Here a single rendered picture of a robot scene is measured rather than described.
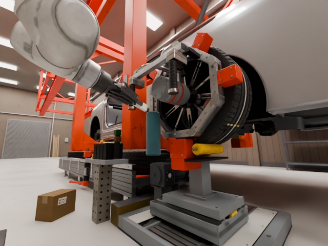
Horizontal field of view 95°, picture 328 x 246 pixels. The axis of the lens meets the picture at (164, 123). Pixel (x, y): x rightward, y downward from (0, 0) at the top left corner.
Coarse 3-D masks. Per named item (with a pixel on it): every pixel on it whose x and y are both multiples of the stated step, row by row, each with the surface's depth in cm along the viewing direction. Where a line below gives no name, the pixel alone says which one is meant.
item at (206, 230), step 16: (160, 208) 95; (176, 208) 92; (240, 208) 86; (176, 224) 84; (192, 224) 77; (208, 224) 70; (224, 224) 71; (240, 224) 81; (208, 240) 70; (224, 240) 69
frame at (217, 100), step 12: (204, 60) 79; (216, 60) 75; (216, 72) 73; (216, 84) 73; (216, 96) 72; (156, 108) 112; (216, 108) 76; (204, 120) 76; (168, 132) 93; (180, 132) 86; (192, 132) 80
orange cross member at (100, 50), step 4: (100, 48) 321; (104, 48) 328; (96, 52) 320; (100, 52) 324; (104, 52) 327; (108, 52) 333; (112, 52) 340; (92, 56) 313; (96, 56) 319; (104, 56) 338; (108, 56) 338; (112, 56) 339; (116, 56) 345; (120, 56) 353; (116, 60) 354; (120, 60) 354
